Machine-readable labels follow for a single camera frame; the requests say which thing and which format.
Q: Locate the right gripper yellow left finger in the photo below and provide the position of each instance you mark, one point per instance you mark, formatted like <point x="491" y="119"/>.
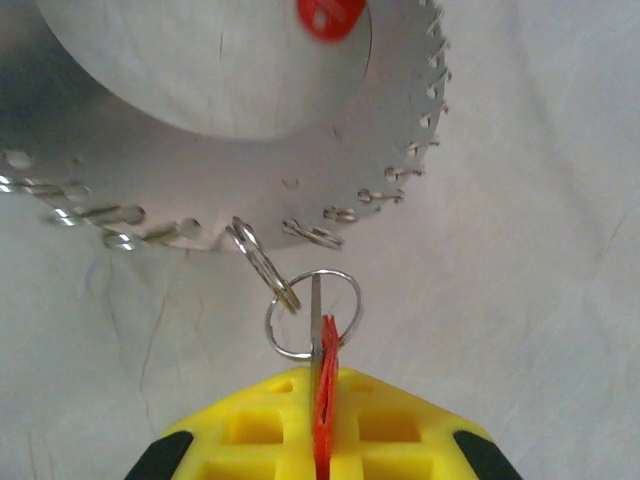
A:
<point x="220" y="450"/>

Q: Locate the red plastic key tag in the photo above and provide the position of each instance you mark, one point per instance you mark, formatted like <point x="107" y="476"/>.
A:
<point x="330" y="22"/>
<point x="326" y="400"/>

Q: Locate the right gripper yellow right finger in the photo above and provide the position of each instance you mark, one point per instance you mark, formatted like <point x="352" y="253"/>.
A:
<point x="425" y="450"/>

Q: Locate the silver metal key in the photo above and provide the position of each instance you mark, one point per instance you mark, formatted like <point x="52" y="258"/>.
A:
<point x="316" y="310"/>

